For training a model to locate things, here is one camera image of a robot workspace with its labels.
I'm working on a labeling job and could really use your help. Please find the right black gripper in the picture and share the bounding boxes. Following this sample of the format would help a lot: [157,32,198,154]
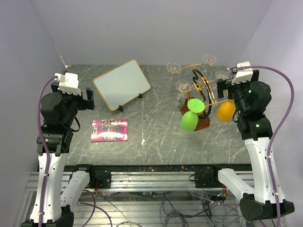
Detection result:
[217,70,259,115]

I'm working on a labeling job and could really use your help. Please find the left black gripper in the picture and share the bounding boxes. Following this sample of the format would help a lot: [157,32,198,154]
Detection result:
[50,82,94,127]

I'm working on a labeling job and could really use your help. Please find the orange plastic goblet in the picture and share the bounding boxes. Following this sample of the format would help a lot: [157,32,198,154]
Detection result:
[216,100,235,122]

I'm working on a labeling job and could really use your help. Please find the clear small wine glass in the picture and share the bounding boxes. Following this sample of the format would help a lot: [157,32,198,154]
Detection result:
[203,54,216,73]

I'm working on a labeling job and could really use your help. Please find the clear front wine glass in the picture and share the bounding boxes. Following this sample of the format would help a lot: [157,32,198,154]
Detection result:
[175,79,190,110]

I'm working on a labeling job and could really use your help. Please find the green plastic goblet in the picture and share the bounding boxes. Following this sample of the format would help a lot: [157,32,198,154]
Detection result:
[180,98,205,131]

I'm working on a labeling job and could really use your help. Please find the clear tall wine glass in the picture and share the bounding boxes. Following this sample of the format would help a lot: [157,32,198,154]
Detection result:
[166,62,181,80]

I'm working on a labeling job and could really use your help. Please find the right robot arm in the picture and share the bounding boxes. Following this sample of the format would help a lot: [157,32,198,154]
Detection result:
[208,66,295,221]

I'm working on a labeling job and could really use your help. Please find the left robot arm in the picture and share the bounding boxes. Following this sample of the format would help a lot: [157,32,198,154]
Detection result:
[21,82,97,227]

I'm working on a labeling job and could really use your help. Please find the gold wine glass rack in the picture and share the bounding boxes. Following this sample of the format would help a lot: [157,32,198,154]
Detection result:
[178,64,236,131]

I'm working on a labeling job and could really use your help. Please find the pink booklet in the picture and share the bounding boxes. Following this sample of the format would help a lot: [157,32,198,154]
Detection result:
[90,119,128,142]

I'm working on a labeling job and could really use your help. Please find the yellow framed whiteboard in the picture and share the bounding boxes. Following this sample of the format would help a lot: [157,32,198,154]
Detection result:
[93,59,151,111]

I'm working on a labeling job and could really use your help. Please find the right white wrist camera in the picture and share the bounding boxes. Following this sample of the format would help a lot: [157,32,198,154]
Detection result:
[231,61,253,85]

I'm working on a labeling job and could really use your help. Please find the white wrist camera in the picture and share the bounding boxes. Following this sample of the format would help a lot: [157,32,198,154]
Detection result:
[55,72,81,96]
[231,61,253,85]

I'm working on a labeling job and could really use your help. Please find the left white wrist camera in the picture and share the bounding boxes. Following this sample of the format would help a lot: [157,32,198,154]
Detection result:
[55,72,81,96]

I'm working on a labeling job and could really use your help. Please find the aluminium mounting rail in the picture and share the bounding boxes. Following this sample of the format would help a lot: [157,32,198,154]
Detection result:
[28,164,258,191]

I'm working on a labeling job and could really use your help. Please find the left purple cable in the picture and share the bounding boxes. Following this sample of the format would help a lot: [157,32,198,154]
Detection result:
[35,75,112,227]

